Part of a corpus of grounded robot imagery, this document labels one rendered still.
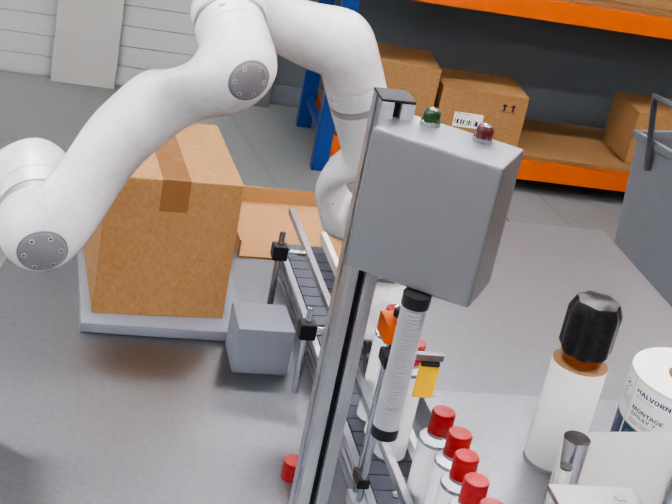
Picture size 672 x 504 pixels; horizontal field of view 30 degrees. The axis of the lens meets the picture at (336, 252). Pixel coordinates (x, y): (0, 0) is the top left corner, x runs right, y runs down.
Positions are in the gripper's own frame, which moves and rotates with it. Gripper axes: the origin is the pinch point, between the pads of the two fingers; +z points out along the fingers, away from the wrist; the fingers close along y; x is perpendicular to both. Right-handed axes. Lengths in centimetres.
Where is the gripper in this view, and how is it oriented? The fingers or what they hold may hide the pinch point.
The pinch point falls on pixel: (372, 369)
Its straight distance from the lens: 207.6
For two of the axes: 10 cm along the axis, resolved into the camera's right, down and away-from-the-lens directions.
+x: -2.5, -1.1, 9.6
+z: -1.1, 9.9, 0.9
